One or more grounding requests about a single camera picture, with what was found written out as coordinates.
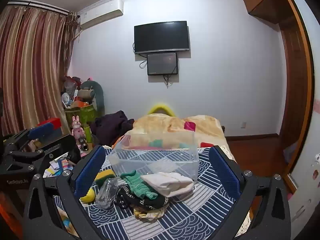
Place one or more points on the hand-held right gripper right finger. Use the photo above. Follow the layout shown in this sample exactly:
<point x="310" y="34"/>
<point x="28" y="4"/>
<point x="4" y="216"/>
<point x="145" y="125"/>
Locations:
<point x="223" y="170"/>

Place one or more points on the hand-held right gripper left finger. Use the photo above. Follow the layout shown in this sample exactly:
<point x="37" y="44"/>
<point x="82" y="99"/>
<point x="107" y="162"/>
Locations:
<point x="89" y="173"/>

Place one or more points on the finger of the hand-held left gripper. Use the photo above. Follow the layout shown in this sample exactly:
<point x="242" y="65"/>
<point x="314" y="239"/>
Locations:
<point x="40" y="131"/>
<point x="58" y="143"/>

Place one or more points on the yellow green sponge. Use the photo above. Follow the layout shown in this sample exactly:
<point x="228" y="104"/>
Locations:
<point x="105" y="176"/>

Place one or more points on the yellow banana toy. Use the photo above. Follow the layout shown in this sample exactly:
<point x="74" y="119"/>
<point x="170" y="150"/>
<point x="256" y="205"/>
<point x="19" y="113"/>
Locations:
<point x="88" y="197"/>

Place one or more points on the clear plastic bag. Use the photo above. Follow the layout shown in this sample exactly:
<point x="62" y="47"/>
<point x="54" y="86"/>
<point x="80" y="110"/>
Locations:
<point x="107" y="195"/>

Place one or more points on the green knitted sock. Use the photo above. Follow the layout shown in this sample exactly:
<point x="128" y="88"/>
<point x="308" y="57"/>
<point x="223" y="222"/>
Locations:
<point x="136" y="183"/>

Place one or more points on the white cloth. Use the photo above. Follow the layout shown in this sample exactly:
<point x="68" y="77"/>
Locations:
<point x="168" y="183"/>

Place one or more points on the clear plastic box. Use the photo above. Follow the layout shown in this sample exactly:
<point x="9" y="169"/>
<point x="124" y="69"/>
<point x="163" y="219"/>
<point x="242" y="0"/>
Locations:
<point x="155" y="158"/>

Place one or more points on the black patterned sock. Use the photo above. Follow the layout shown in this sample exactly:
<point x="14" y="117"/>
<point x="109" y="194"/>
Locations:
<point x="152" y="202"/>

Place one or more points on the yellow floral cloth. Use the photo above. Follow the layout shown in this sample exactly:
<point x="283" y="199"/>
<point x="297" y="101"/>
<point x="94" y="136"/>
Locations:
<point x="150" y="213"/>

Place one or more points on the red blue block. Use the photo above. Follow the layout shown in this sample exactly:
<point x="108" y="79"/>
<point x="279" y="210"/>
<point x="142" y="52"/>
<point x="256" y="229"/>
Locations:
<point x="51" y="123"/>

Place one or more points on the pile of colourful cards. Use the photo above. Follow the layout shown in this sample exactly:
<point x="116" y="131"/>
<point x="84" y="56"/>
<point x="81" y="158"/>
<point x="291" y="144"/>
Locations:
<point x="60" y="166"/>

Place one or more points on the pink rabbit toy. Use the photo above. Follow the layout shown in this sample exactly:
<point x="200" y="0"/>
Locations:
<point x="77" y="127"/>

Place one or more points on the black bottle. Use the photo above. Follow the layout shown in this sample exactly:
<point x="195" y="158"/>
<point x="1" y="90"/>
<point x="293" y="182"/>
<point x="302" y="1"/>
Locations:
<point x="83" y="145"/>

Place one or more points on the green bottle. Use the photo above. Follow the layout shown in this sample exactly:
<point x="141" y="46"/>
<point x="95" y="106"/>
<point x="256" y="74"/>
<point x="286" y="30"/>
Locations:
<point x="88" y="133"/>

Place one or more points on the red cloth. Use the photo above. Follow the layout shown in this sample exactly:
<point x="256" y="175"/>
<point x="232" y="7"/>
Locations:
<point x="206" y="144"/>

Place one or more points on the green cardboard box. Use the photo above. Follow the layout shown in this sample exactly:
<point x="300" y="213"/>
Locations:
<point x="83" y="115"/>

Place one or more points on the pile of bags and toys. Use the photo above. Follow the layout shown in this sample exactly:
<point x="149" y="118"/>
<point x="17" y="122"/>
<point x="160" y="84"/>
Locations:
<point x="71" y="90"/>

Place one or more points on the dark purple clothing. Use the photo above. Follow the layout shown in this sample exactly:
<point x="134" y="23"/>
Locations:
<point x="110" y="125"/>

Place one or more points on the blue patterned bed sheet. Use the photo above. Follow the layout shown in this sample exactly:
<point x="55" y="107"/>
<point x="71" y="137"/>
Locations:
<point x="195" y="217"/>

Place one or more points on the grey green plush toy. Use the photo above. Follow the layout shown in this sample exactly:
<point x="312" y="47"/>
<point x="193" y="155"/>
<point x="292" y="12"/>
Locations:
<point x="98" y="93"/>

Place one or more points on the striped red curtain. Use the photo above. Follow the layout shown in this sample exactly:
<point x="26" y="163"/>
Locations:
<point x="32" y="67"/>

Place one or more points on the beige printed blanket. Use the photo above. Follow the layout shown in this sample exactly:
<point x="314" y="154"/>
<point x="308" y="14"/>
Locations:
<point x="160" y="125"/>

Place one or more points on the white door with stickers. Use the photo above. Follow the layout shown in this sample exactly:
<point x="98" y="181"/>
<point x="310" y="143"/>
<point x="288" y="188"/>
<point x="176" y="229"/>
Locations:
<point x="315" y="105"/>

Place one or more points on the small black monitor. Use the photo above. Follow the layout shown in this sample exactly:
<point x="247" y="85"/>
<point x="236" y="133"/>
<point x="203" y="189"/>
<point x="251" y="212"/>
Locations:
<point x="162" y="63"/>

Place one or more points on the curtain rod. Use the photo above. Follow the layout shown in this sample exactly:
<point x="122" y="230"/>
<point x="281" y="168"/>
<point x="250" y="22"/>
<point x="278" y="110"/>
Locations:
<point x="37" y="6"/>

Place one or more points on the brown wooden wardrobe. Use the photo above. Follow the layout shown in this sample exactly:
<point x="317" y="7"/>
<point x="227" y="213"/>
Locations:
<point x="295" y="67"/>

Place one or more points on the white air conditioner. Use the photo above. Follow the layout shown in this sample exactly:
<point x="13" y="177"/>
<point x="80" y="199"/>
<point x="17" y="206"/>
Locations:
<point x="102" y="13"/>

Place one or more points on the black wall television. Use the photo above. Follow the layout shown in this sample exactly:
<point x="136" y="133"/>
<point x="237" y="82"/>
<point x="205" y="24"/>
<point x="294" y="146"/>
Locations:
<point x="161" y="36"/>

